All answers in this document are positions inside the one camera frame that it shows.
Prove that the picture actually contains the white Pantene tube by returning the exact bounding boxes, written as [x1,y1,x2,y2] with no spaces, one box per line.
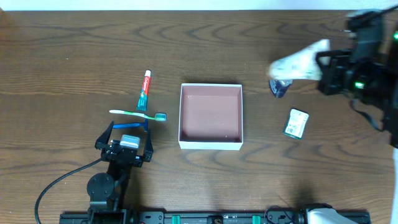
[269,39,330,81]

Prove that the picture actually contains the green white soap packet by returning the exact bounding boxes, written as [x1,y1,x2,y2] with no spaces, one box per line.
[283,108,309,139]

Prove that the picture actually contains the black cable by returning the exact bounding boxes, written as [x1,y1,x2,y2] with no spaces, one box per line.
[349,98,385,133]
[34,157,105,224]

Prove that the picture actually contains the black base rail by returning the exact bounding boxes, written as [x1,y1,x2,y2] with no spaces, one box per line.
[58,210,373,224]

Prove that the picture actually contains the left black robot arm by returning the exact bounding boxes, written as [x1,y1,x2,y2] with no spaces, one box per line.
[86,122,154,212]

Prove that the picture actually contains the white box with pink interior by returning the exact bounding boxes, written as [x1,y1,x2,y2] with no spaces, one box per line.
[178,83,244,151]

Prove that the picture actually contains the right black cable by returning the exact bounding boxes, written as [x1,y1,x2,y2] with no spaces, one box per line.
[349,98,385,133]

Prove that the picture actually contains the green white toothbrush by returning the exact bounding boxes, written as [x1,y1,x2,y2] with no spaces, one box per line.
[109,110,167,121]

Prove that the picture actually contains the red green toothpaste tube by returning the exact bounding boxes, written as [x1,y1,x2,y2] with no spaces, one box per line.
[136,70,152,111]

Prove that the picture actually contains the blue disposable razor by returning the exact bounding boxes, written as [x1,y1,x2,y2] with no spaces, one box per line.
[113,119,148,132]

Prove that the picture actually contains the left black cable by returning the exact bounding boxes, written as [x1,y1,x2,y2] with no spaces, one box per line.
[34,157,105,224]

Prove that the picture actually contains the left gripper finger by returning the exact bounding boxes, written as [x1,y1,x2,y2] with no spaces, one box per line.
[143,130,154,162]
[95,121,114,150]

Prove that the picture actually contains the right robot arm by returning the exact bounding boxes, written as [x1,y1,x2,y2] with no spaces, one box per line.
[315,19,397,168]

